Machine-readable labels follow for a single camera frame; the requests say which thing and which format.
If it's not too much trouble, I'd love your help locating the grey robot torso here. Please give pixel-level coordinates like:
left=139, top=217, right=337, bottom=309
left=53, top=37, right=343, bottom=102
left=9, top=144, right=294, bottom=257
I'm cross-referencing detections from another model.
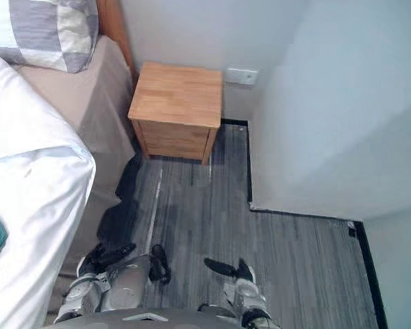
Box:
left=53, top=305, right=243, bottom=329

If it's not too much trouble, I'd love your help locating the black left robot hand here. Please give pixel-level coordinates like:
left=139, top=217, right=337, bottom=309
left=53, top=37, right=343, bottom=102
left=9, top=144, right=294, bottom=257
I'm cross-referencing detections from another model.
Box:
left=77, top=241, right=138, bottom=276

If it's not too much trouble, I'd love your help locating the wooden nightstand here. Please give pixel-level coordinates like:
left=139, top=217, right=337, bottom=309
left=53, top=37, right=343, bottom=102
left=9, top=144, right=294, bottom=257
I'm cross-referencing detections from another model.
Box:
left=127, top=61, right=224, bottom=167

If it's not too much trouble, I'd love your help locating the silver robot leg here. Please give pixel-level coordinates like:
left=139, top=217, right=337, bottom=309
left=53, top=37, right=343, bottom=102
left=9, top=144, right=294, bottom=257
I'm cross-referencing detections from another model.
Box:
left=101, top=254, right=152, bottom=313

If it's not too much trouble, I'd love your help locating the white wall outlet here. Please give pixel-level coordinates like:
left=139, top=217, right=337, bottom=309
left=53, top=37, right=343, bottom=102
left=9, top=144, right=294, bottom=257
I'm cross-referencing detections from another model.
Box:
left=225, top=67, right=260, bottom=86

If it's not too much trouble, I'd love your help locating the dark robot foot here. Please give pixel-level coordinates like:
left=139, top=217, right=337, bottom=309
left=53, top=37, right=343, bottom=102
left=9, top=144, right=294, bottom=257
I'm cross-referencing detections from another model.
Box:
left=148, top=243, right=173, bottom=286

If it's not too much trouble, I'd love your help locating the black baseboard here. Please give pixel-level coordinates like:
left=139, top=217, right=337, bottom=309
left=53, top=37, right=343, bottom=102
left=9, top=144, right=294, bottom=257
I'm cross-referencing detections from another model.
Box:
left=221, top=117, right=382, bottom=329

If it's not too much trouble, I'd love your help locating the white quilt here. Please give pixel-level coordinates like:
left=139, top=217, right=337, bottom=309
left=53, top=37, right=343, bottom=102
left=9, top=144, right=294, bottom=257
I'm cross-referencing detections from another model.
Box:
left=0, top=51, right=97, bottom=329

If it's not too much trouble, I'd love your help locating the beige bed sheet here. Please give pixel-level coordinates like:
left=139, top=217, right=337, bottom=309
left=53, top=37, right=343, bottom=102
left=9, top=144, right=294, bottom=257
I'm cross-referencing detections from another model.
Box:
left=16, top=34, right=138, bottom=277

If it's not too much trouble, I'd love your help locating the wooden headboard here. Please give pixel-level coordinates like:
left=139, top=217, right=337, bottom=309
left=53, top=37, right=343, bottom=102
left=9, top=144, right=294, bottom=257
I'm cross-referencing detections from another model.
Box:
left=95, top=0, right=138, bottom=80

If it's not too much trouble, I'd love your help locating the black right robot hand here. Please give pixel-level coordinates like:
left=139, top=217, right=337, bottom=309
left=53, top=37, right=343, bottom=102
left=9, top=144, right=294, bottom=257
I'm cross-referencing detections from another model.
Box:
left=204, top=257, right=258, bottom=283

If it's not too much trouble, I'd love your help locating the grey white checked pillow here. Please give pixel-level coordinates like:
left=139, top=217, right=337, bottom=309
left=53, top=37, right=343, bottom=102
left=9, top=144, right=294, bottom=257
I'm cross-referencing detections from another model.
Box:
left=0, top=0, right=101, bottom=75

